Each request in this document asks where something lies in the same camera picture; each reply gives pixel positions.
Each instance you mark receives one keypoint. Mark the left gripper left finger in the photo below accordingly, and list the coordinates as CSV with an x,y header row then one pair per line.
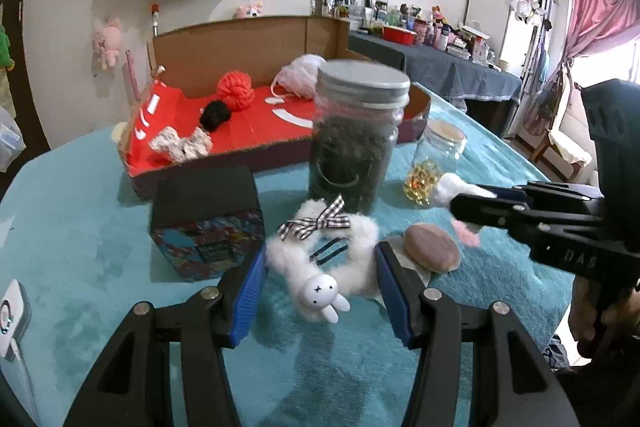
x,y
129,383

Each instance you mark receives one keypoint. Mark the plastic bag on door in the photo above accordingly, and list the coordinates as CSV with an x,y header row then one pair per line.
x,y
11,140

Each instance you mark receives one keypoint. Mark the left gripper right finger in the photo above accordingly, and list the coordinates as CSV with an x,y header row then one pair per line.
x,y
512,385

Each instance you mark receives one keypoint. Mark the red cardboard box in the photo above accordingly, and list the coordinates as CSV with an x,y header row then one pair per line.
x,y
189,62

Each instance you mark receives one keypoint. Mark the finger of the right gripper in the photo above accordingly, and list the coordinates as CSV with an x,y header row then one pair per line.
x,y
500,211
540,192

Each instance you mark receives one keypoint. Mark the small jar with yellow capsules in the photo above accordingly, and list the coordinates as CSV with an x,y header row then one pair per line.
x,y
438,151

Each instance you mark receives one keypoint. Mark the red bowl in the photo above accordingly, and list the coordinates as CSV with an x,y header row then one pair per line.
x,y
399,35

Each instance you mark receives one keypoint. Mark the white mesh bath pouf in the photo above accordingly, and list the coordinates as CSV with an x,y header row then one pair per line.
x,y
296,80

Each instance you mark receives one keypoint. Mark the black patterned gift box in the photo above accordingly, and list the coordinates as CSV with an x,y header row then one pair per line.
x,y
205,222

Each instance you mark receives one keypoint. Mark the coral knitted scrunchie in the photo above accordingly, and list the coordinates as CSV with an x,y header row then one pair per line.
x,y
235,89

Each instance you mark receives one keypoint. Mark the side table with blue cloth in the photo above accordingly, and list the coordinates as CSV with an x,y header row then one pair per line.
x,y
489,97

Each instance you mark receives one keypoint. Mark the pink bunny plush on wall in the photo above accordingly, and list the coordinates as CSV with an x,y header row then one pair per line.
x,y
106,43

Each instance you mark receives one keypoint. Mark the person's right hand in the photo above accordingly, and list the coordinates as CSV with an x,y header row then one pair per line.
x,y
583,319

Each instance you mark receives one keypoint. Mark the black scrunchie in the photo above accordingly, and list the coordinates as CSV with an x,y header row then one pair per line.
x,y
214,114

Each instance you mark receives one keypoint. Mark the green cactus plush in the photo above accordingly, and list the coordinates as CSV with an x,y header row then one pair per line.
x,y
6,61

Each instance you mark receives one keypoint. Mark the white device on table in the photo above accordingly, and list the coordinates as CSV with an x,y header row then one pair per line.
x,y
15,317

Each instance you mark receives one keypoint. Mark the red tipped metal rod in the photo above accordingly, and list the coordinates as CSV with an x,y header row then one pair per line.
x,y
155,15

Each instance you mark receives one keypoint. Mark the pink stick on wall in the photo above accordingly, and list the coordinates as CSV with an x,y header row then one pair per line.
x,y
134,85

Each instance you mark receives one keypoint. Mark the round beige powder puff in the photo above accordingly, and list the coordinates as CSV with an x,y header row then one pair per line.
x,y
432,248

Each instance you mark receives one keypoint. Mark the pink curtain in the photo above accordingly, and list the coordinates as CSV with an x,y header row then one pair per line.
x,y
595,26

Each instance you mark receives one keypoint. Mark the tall jar with metal lid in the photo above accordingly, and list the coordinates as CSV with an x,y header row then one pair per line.
x,y
358,109

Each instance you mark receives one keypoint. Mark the pink fox plush on wall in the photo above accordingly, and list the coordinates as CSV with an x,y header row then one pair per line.
x,y
248,11

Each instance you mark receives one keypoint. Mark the white fluffy bunny scrunchie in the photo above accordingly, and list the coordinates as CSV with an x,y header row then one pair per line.
x,y
325,255

